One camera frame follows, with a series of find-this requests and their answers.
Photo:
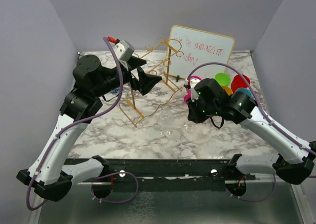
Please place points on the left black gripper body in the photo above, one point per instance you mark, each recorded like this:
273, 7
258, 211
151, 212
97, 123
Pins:
127, 77

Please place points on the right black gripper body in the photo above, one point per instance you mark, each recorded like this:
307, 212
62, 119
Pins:
200, 111

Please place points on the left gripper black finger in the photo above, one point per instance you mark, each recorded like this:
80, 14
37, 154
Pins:
135, 62
146, 81

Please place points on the pink wine glass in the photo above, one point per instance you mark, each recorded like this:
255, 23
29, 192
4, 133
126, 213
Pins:
188, 92

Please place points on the clear wine glass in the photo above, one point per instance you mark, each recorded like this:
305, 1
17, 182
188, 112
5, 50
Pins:
190, 126
165, 122

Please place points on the gold wire glass rack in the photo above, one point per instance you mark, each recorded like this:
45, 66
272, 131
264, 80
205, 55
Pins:
162, 88

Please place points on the yellow wine glass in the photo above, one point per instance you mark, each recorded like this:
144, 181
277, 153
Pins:
228, 90

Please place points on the green wine glass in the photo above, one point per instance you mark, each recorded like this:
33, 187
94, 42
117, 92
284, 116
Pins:
223, 79

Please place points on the red wine glass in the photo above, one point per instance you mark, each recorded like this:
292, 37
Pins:
239, 82

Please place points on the blue wine glass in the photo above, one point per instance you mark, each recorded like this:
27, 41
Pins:
246, 91

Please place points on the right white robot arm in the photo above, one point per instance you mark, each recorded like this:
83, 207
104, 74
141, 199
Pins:
294, 160

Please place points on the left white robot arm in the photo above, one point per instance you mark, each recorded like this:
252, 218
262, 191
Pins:
50, 178

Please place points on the blue patterned small jar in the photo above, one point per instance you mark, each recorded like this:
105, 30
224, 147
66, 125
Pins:
115, 91

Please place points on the gold framed whiteboard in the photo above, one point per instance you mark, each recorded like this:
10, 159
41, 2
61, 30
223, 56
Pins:
197, 47

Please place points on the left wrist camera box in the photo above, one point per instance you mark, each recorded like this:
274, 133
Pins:
123, 50

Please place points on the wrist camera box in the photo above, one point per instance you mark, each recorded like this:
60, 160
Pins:
123, 50
191, 86

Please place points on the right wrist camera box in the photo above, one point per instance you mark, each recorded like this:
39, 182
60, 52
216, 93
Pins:
191, 86

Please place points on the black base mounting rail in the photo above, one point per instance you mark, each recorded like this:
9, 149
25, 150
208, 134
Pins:
167, 175

